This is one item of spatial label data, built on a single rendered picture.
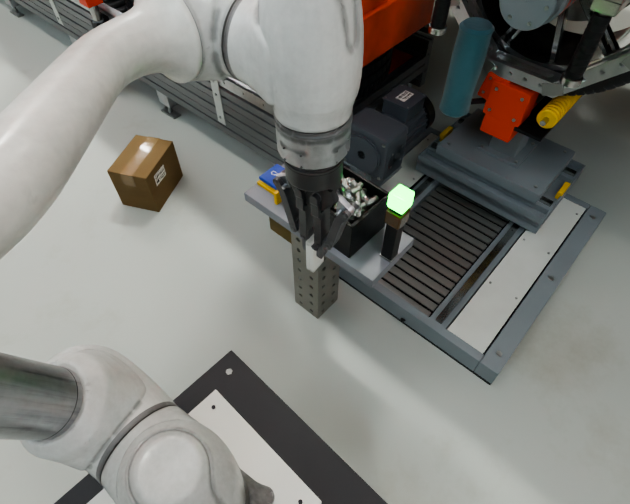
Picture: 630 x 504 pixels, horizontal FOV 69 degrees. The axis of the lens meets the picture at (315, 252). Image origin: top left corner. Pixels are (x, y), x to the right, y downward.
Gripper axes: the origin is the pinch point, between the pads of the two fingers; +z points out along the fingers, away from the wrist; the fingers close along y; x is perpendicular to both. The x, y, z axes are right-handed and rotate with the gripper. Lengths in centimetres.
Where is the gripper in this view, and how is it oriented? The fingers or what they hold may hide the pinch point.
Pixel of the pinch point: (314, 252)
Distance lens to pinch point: 72.6
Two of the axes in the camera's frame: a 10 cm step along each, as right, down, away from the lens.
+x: 5.7, -6.5, 5.1
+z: 0.1, 6.2, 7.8
